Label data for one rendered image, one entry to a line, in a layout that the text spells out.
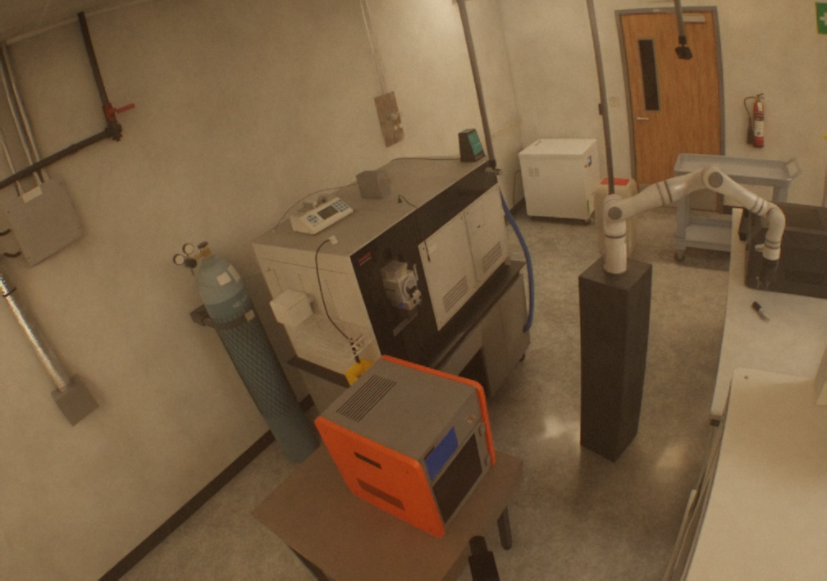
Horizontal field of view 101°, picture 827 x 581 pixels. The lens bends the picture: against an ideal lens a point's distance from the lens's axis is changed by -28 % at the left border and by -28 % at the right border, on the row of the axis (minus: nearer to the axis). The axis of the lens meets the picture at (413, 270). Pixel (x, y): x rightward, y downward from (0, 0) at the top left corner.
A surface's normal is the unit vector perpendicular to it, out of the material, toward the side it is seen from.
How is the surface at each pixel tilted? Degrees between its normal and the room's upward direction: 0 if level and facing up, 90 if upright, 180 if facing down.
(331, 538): 0
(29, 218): 90
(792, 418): 0
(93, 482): 90
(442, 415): 0
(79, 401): 90
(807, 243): 58
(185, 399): 90
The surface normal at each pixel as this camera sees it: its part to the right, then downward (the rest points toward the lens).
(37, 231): 0.79, 0.12
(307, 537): -0.22, -0.87
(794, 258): -0.58, 0.49
